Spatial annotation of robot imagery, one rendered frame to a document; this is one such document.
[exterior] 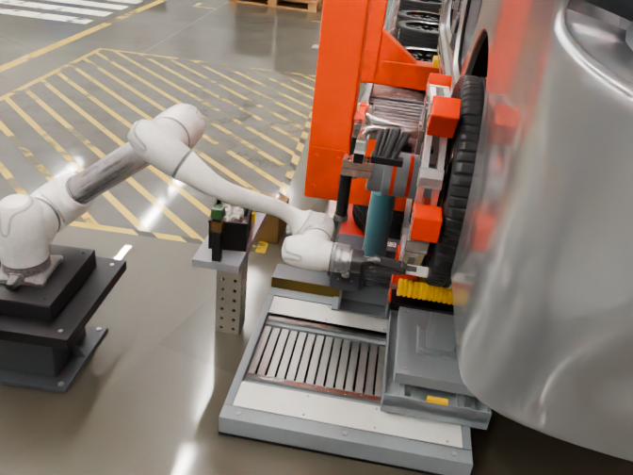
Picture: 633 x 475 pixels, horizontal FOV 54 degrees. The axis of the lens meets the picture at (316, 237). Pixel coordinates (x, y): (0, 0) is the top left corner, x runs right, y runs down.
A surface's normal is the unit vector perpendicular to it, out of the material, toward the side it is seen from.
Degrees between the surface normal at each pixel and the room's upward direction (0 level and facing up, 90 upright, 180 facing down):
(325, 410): 0
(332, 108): 90
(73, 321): 0
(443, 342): 90
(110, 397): 0
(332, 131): 90
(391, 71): 90
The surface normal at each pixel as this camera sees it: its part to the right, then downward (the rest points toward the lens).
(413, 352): 0.10, -0.87
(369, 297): -0.15, 0.47
